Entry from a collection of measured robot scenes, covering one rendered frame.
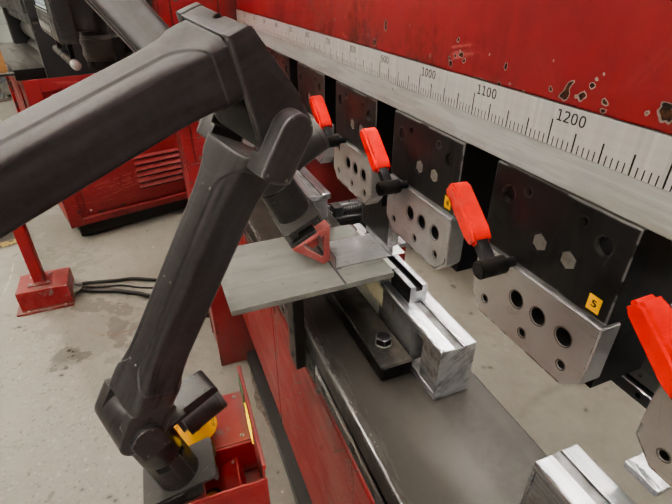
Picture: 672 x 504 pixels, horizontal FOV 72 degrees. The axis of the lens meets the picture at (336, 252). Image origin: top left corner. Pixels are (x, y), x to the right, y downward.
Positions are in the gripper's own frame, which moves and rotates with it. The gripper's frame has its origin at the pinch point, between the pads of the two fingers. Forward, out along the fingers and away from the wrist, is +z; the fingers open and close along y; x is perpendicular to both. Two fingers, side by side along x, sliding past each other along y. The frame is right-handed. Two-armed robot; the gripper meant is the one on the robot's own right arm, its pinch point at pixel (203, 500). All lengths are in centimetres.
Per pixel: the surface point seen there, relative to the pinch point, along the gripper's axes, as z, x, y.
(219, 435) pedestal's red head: -4.2, 6.6, 5.1
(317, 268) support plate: -20.6, 15.5, 29.7
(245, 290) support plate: -23.6, 13.6, 17.9
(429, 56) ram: -51, 3, 47
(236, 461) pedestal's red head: -0.9, 3.2, 6.2
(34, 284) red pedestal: 44, 176, -81
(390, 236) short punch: -21.9, 14.3, 42.6
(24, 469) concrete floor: 57, 78, -76
